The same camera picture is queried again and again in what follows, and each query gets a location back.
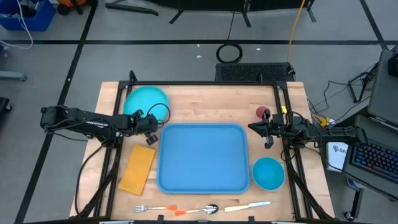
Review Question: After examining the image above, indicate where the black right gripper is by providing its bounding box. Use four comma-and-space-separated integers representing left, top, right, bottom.
248, 108, 295, 150

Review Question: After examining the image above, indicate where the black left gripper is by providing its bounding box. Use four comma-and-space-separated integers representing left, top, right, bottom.
134, 108, 160, 146

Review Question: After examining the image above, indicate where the pink cup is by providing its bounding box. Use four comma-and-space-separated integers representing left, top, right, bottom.
255, 106, 272, 121

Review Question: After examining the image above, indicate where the teal plate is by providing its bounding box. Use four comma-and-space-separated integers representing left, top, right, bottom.
123, 86, 171, 124

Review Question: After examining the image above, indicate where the blue bowl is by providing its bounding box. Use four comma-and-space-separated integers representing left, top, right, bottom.
252, 157, 286, 191

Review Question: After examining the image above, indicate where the yellow cloth napkin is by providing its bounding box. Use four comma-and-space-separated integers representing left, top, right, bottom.
118, 144, 157, 197

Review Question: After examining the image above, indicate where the cream-handled knife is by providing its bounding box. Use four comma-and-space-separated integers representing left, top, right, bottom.
224, 200, 272, 213

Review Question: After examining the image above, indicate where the orange-handled metal fork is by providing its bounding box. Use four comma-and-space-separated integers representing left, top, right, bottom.
134, 203, 178, 213

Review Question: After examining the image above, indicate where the orange-handled metal spoon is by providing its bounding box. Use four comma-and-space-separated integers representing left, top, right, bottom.
174, 203, 220, 217

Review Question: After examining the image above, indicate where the blue plastic tray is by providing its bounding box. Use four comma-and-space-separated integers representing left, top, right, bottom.
156, 123, 251, 195

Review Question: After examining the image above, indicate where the black perforated computer case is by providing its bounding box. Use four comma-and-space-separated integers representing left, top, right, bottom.
215, 62, 297, 83

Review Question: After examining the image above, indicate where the yellow plug bundle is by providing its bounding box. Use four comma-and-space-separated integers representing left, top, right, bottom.
310, 112, 331, 128

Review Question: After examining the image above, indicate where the white labelled box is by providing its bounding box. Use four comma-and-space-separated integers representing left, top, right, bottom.
325, 141, 351, 173

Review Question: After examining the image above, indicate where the blue and white roll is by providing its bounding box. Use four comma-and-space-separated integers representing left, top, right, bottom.
347, 178, 365, 190

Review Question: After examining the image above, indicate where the computer keyboard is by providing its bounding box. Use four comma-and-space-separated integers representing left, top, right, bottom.
342, 114, 398, 202

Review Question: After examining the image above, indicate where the black tripod stand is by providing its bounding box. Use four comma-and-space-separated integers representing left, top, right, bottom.
348, 62, 379, 103

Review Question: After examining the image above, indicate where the table leg with caster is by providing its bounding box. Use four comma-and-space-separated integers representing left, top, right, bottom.
343, 186, 364, 222

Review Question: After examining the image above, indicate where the grey closed laptop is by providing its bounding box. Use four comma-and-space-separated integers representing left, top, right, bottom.
367, 49, 398, 128

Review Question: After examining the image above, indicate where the black partition screen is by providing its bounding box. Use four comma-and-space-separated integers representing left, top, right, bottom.
104, 0, 317, 28

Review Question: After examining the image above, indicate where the orange and black tool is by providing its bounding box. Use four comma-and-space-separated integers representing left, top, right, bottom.
57, 0, 88, 16

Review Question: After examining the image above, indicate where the grey floor bar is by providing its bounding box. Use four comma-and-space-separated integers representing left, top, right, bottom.
0, 70, 27, 82

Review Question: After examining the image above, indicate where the black chair base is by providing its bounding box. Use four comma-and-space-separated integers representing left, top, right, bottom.
0, 96, 13, 114

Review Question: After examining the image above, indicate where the blue storage bin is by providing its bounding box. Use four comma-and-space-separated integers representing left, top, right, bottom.
0, 0, 57, 32

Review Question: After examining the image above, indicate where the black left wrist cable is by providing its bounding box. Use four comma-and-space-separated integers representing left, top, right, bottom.
146, 102, 172, 126

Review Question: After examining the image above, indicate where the coiled black cable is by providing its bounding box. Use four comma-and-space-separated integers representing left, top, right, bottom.
215, 42, 244, 64

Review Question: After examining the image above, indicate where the yellow cable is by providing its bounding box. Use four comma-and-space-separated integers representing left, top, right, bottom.
285, 0, 307, 63

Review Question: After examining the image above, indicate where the white cable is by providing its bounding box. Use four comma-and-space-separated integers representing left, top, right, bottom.
0, 0, 34, 50

